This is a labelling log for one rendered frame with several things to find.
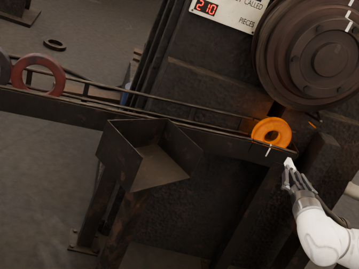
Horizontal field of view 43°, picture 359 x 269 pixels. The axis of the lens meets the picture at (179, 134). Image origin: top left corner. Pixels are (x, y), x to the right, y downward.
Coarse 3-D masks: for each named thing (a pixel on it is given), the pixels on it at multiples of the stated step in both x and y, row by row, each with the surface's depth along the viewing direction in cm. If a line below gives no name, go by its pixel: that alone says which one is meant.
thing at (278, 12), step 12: (288, 0) 153; (300, 0) 153; (276, 12) 155; (264, 24) 157; (276, 24) 157; (264, 36) 158; (264, 48) 161; (264, 60) 163; (264, 72) 165; (264, 84) 167; (276, 96) 170; (348, 96) 172; (300, 108) 173; (312, 108) 174; (324, 108) 174
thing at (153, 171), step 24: (120, 120) 150; (144, 120) 157; (168, 120) 164; (120, 144) 142; (144, 144) 164; (168, 144) 164; (192, 144) 156; (120, 168) 142; (144, 168) 154; (168, 168) 158; (192, 168) 156; (144, 192) 158; (120, 216) 164; (120, 240) 166
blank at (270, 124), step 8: (264, 120) 178; (272, 120) 177; (280, 120) 178; (256, 128) 179; (264, 128) 178; (272, 128) 178; (280, 128) 179; (288, 128) 179; (256, 136) 179; (280, 136) 181; (288, 136) 181; (272, 144) 183; (280, 144) 182
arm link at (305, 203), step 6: (306, 198) 141; (312, 198) 141; (294, 204) 142; (300, 204) 140; (306, 204) 139; (312, 204) 138; (318, 204) 139; (294, 210) 141; (300, 210) 138; (294, 216) 141
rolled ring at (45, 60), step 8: (24, 56) 159; (32, 56) 158; (40, 56) 158; (48, 56) 160; (16, 64) 159; (24, 64) 159; (32, 64) 159; (40, 64) 159; (48, 64) 159; (56, 64) 160; (16, 72) 160; (56, 72) 161; (64, 72) 164; (16, 80) 161; (56, 80) 162; (64, 80) 163; (24, 88) 164; (56, 88) 164; (56, 96) 165
